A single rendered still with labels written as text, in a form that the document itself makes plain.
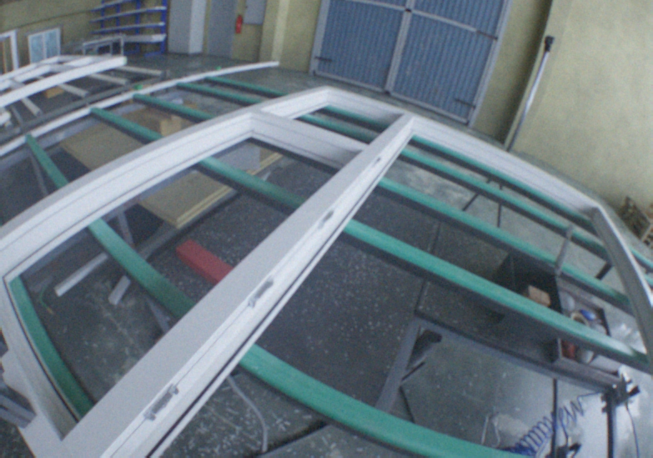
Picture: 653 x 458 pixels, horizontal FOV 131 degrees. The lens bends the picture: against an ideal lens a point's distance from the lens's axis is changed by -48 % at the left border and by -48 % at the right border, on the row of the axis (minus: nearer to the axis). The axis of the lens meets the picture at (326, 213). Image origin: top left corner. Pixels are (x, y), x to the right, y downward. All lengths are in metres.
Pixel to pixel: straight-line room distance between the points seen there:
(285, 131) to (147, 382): 0.73
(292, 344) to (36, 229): 0.61
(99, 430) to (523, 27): 6.74
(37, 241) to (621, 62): 7.73
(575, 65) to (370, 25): 4.48
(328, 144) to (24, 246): 0.77
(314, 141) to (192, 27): 8.85
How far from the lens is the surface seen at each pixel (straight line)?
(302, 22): 7.50
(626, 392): 1.40
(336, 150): 0.79
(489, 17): 6.44
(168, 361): 0.33
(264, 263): 0.39
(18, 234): 0.62
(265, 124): 0.89
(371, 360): 0.73
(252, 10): 8.17
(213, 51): 9.46
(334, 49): 6.97
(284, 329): 0.73
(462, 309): 0.95
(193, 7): 9.51
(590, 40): 7.04
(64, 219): 0.64
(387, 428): 0.39
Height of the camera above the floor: 1.22
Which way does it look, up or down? 36 degrees down
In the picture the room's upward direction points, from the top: 13 degrees clockwise
